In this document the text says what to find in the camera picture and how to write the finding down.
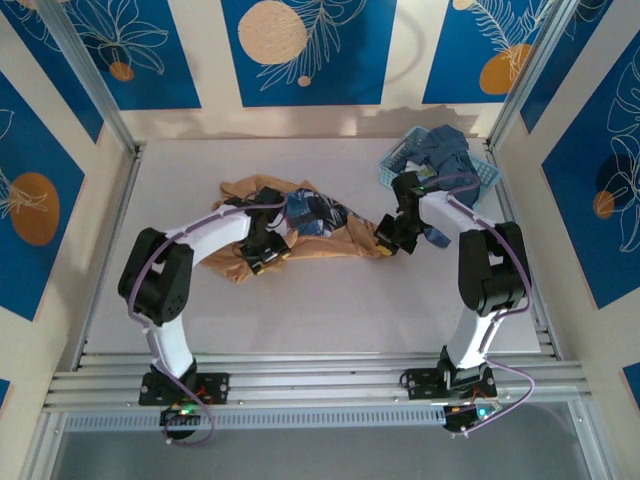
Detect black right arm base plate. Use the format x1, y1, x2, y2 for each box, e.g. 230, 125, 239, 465
402, 367, 499, 401

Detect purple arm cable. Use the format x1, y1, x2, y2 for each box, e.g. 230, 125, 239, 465
422, 172, 537, 436
127, 191, 289, 446

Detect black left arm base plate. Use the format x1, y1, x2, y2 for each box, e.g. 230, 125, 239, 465
138, 372, 231, 406

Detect aluminium frame post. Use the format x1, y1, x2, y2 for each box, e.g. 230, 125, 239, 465
487, 0, 604, 149
35, 0, 147, 154

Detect grey slotted cable duct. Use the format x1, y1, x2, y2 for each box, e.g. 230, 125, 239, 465
63, 407, 447, 432

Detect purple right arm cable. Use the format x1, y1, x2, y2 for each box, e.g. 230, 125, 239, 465
422, 172, 537, 436

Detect blue t-shirt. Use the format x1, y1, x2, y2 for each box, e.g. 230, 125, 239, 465
403, 124, 485, 209

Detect aluminium side rail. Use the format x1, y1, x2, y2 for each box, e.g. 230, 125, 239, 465
487, 142, 564, 359
72, 144, 147, 372

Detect dark blue cloth piece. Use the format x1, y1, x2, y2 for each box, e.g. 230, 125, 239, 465
423, 225, 452, 251

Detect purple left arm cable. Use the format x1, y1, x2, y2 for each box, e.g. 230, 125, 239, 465
127, 191, 289, 446

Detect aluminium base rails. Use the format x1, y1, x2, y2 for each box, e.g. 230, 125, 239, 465
42, 351, 597, 415

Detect light blue plastic basket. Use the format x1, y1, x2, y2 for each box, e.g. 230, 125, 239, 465
377, 125, 503, 210

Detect orange printed t-shirt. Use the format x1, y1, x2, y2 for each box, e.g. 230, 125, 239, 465
209, 173, 396, 285

